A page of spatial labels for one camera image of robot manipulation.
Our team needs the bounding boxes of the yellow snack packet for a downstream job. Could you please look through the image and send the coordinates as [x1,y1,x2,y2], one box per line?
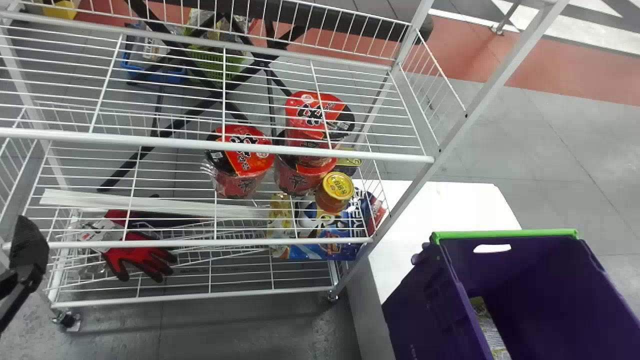
[266,192,296,260]

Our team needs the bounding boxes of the yellow can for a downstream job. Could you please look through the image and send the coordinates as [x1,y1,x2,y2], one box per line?
[314,171,355,215]
[334,147,364,177]

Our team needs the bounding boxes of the blue basket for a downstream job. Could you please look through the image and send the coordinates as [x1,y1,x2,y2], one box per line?
[121,22,187,85]

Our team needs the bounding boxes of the blue snack packet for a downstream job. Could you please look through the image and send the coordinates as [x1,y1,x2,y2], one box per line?
[286,189,389,262]

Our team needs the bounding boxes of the red noodle cup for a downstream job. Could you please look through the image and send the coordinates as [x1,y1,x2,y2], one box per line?
[204,124,275,200]
[284,90,356,149]
[273,128,339,197]

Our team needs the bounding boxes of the purple crate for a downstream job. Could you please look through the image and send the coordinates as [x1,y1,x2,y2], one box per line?
[382,228,640,360]

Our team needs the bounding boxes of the white snack packet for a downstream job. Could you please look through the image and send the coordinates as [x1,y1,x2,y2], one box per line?
[469,296,512,360]

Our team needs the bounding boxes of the white slab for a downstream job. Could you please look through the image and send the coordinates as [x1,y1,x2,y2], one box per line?
[345,180,524,360]

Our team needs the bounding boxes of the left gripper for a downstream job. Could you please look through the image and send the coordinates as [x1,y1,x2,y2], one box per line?
[0,215,51,334]

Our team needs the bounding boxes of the red gloves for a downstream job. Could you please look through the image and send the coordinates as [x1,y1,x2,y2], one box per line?
[75,209,179,284]

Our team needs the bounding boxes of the white wire rack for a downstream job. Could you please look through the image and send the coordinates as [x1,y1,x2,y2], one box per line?
[0,0,571,333]

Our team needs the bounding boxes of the green basket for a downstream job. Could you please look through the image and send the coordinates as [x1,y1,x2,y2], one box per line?
[186,44,247,84]

